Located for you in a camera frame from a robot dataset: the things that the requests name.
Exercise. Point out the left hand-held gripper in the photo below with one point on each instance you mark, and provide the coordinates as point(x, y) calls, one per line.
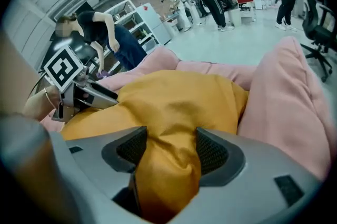
point(64, 70)

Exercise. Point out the orange cushion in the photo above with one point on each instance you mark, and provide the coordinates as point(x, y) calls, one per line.
point(171, 107)

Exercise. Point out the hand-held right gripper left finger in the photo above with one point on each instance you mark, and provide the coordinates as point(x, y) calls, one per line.
point(123, 151)

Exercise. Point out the white shelving unit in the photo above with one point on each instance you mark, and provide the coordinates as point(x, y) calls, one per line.
point(131, 13)

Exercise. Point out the black office chair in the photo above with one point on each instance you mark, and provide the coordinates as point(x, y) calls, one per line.
point(313, 30)

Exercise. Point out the person's left forearm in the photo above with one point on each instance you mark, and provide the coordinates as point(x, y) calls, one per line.
point(39, 104)

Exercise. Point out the purple box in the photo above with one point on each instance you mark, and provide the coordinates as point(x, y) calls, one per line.
point(102, 75)

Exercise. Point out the beige trash bin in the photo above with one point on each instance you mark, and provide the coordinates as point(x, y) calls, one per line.
point(234, 17)

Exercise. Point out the pink pet bed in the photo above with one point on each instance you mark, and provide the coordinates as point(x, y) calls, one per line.
point(284, 101)

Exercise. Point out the white refrigerator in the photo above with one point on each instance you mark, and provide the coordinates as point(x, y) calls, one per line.
point(155, 22)

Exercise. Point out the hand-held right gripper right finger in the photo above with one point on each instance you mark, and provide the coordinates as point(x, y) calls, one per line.
point(223, 162)

